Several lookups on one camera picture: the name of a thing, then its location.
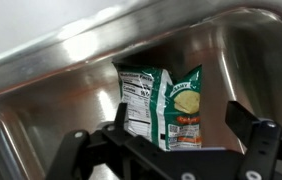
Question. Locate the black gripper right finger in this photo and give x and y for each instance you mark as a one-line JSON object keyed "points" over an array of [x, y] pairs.
{"points": [[242, 120]]}

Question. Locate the stainless steel sink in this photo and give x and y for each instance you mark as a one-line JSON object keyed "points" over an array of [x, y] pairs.
{"points": [[64, 100]]}

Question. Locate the green chips bag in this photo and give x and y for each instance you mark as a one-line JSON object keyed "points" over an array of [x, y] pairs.
{"points": [[167, 100]]}

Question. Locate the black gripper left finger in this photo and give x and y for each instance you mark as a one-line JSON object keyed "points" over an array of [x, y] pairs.
{"points": [[121, 116]]}

